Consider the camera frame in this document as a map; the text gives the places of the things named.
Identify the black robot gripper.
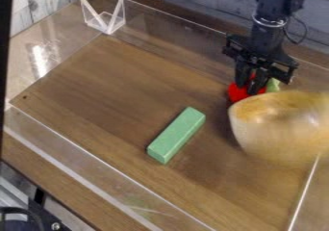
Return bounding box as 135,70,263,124
222,35,299,95

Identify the red plush toy green leaf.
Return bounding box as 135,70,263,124
228,78,280,104

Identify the wooden bowl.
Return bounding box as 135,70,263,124
228,90,329,167

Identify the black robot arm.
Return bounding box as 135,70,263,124
222,0,305,95

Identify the green rectangular block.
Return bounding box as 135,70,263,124
147,107,206,165

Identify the clear acrylic corner bracket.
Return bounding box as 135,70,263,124
81,0,126,35

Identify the clear acrylic enclosure wall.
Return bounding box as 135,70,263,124
4,0,329,231

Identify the black clamp with cable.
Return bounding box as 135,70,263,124
0,198,73,231

